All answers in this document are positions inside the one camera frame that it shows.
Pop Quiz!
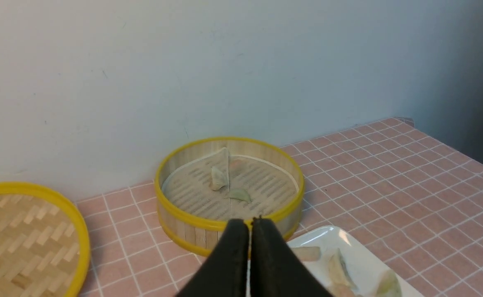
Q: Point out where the woven bamboo steamer lid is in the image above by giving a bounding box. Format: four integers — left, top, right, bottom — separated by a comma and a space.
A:
0, 182, 91, 297

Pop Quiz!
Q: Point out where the yellow rimmed bamboo steamer basket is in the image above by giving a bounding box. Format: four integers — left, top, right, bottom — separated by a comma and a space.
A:
154, 137, 305, 256

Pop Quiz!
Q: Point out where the white steamer liner cloth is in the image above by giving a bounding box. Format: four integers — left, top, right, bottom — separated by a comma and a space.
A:
159, 147, 300, 221

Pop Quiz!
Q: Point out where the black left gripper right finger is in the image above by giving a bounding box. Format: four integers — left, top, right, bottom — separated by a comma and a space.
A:
250, 217, 332, 297

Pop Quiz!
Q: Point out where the tall pale green dumpling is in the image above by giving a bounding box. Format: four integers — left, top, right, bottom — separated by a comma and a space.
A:
375, 269, 403, 297

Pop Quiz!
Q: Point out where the white square plate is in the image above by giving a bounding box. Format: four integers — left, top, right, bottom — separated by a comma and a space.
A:
246, 226, 426, 297

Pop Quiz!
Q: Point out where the green steamed dumpling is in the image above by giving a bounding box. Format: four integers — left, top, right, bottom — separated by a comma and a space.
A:
328, 248, 358, 290

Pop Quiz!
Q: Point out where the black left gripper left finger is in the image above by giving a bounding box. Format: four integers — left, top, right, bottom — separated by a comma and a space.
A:
177, 219, 249, 297

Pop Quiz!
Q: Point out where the pink checkered table cloth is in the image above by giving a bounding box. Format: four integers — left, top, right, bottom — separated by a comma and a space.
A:
76, 117, 483, 297

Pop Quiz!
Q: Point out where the beige dumpling in steamer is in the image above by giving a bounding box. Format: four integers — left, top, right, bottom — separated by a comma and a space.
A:
209, 167, 230, 191
226, 188, 253, 203

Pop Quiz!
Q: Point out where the pale steamed dumpling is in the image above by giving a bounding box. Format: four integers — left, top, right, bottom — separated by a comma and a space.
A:
291, 246, 322, 262

